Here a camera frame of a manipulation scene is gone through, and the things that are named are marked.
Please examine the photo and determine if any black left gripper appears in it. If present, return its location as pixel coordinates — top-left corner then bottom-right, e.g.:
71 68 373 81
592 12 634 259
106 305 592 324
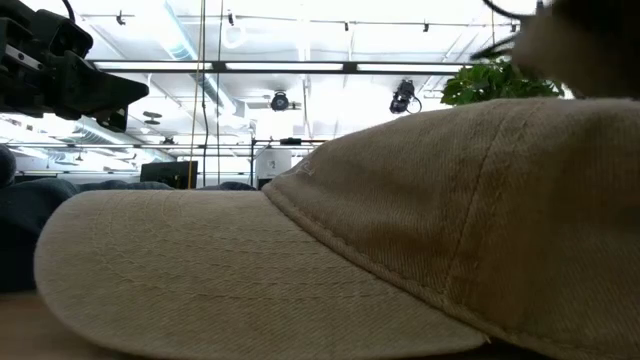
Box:
0 0 150 133

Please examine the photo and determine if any beige baseball cap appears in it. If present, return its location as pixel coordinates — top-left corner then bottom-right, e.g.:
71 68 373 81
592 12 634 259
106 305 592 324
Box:
512 0 640 100
33 97 640 360

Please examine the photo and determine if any black computer monitor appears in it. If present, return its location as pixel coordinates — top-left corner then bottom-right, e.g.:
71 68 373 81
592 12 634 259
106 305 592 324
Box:
139 160 199 191

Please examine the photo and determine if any black ceiling spotlight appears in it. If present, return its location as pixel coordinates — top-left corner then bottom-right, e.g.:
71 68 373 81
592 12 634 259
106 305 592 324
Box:
269 89 292 113
388 78 424 116

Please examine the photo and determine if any white cabinet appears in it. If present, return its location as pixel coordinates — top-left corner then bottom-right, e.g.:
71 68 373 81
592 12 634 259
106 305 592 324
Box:
255 149 293 189

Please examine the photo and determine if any green leafy plant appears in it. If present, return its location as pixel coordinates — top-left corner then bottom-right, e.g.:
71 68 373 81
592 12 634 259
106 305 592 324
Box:
440 47 565 108

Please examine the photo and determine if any black overhead rail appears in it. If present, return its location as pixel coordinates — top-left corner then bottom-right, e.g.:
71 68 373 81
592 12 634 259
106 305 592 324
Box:
89 59 474 77

